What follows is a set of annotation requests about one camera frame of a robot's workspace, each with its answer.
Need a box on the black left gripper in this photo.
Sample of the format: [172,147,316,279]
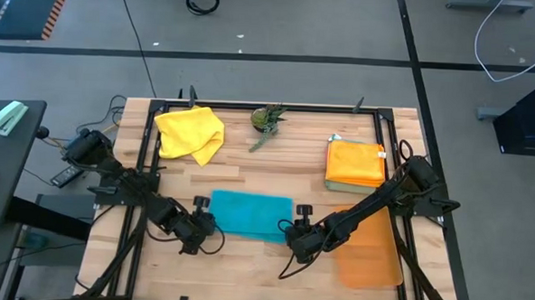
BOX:
[171,194,220,258]

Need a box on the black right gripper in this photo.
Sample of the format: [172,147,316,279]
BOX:
[283,202,339,267]

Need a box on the teal microfiber towel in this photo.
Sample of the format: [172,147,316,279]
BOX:
[206,188,296,246]

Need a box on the light green microfiber towel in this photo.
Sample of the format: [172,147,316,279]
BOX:
[324,133,380,195]

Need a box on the yellow microfiber towel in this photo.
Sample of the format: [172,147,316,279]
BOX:
[152,104,227,169]

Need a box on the potted succulent in black bowl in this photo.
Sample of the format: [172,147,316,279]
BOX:
[248,101,289,155]

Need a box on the black power adapter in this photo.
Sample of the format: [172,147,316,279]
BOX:
[49,164,85,191]

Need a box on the black desk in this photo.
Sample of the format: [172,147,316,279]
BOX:
[0,98,49,231]

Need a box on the mint green stapler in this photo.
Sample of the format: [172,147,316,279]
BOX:
[0,99,30,138]

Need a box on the black cabinet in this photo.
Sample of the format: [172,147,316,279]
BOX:
[491,81,535,158]

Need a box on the black floor mat orange edge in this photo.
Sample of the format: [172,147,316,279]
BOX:
[0,0,72,43]

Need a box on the grey table foot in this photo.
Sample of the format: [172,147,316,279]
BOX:
[445,0,535,14]

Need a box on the black metal rig frame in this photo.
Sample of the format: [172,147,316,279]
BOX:
[73,80,470,300]

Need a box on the yellow floor cable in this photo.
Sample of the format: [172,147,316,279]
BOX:
[45,119,121,158]

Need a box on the black floor cable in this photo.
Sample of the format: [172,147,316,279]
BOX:
[110,0,163,99]

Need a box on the coiled black cable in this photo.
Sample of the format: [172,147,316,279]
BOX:
[183,0,221,18]

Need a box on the white floor cable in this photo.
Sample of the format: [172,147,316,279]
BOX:
[471,0,535,86]

